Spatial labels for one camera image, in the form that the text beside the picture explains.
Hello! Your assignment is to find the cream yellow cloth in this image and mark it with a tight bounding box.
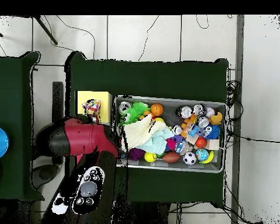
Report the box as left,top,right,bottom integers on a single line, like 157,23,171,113
122,114,170,152

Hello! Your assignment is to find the knotted polka dot cloth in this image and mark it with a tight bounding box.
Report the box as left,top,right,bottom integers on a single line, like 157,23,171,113
82,99,102,117

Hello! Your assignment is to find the silver mesh bin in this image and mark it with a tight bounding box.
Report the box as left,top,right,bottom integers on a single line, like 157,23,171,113
113,94,227,174

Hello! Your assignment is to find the wooden three-hole box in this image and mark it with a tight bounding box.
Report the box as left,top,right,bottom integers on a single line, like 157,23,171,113
74,90,113,125

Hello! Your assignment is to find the green spiky puffer toy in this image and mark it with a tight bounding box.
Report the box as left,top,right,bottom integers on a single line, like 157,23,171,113
119,101,151,125

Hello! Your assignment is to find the orange toy basketball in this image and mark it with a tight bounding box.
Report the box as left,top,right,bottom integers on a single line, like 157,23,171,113
150,103,164,117

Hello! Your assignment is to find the light blue cloth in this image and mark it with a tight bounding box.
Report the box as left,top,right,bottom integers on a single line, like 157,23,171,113
137,128,174,155

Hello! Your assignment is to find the yellow smiley ball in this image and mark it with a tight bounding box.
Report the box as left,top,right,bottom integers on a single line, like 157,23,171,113
143,152,158,163

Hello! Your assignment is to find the brown toy football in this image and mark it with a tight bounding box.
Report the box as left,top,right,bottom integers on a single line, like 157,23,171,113
162,152,181,164

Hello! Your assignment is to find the black white soccer ball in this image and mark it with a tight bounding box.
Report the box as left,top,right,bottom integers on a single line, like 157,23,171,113
182,152,197,166

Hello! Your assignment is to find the blue globe ball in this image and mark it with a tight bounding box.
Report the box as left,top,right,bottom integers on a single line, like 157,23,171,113
195,148,209,162

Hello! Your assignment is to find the large blue spiky puffer toy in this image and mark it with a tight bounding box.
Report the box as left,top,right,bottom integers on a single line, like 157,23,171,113
201,124,222,141

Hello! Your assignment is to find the black standing panel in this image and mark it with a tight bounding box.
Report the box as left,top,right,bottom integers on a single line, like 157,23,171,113
51,81,64,165

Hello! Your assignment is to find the grey round floor stand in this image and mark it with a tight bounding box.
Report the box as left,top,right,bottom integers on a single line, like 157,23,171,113
32,164,59,188

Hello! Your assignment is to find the long black tripod leg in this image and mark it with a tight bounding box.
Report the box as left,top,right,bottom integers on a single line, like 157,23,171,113
33,15,59,46

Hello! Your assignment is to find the dark green side tablecloth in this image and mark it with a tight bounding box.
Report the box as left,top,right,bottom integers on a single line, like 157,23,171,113
0,51,46,202

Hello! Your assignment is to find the thin black floor cable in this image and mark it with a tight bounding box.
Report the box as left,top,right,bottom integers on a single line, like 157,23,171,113
44,15,96,59
137,15,160,62

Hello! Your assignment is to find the black cable bundle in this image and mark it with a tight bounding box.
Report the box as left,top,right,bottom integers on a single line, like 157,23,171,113
225,80,244,122

